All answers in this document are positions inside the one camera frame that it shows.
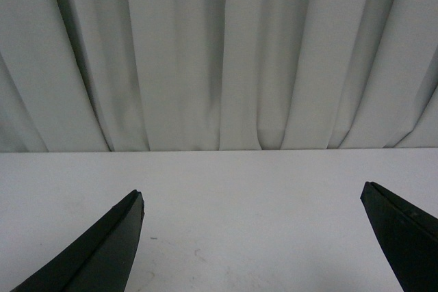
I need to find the grey pleated curtain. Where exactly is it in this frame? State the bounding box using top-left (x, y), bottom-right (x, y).
top-left (1, 0), bottom-right (437, 152)

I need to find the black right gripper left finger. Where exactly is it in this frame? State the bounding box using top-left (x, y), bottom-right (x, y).
top-left (13, 190), bottom-right (144, 291)

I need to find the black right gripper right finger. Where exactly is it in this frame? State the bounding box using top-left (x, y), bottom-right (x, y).
top-left (360, 182), bottom-right (437, 291)

